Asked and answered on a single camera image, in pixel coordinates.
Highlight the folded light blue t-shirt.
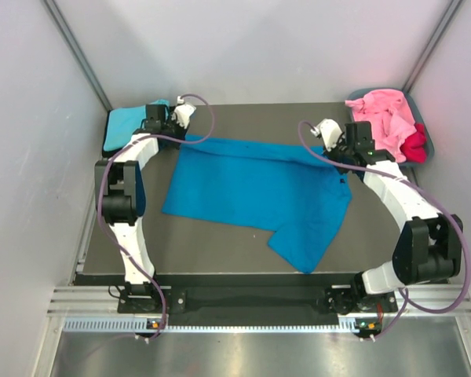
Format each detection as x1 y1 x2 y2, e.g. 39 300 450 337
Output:
102 98 170 152

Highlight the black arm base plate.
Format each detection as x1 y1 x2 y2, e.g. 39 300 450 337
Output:
117 285 398 316

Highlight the slotted cable duct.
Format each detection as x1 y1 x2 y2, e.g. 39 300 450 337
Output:
63 317 378 335

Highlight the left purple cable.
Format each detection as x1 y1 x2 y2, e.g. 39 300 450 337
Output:
96 93 216 342

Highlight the magenta t-shirt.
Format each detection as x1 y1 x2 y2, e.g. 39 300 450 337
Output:
400 123 427 163

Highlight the purple cable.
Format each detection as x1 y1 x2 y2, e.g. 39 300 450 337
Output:
96 93 216 342
297 120 471 342

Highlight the blue-grey laundry basket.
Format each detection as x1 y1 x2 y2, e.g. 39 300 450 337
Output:
345 87 435 168

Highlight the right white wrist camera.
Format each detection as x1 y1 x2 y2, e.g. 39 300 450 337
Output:
311 119 342 152

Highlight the folded black t-shirt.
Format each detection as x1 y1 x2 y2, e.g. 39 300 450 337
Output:
101 104 177 159

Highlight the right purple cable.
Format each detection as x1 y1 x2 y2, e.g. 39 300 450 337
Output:
297 120 471 342

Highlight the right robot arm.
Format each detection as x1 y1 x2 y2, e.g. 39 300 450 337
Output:
315 119 462 311

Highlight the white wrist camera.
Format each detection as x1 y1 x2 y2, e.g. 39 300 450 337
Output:
172 96 196 130
311 119 342 152

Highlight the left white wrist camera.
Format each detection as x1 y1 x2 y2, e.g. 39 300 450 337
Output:
172 96 196 130

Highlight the pink t-shirt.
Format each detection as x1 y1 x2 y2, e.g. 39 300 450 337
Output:
345 89 417 163

